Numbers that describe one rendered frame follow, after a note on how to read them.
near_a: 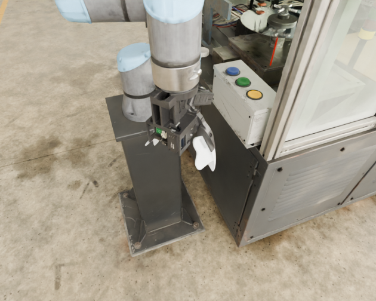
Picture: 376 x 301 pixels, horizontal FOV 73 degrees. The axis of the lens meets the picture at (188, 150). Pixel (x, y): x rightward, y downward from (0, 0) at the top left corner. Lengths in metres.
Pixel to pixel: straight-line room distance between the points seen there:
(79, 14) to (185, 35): 0.19
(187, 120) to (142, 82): 0.43
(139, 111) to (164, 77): 0.52
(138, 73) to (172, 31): 0.49
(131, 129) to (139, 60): 0.24
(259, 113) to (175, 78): 0.41
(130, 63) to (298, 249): 1.23
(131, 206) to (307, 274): 1.00
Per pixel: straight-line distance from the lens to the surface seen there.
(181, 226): 1.48
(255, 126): 0.78
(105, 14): 0.47
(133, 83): 0.85
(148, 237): 1.47
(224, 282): 1.40
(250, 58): 1.11
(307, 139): 0.86
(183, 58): 0.37
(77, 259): 1.53
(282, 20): 1.17
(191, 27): 0.36
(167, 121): 0.44
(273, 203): 1.14
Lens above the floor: 1.34
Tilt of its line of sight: 47 degrees down
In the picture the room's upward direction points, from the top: straight up
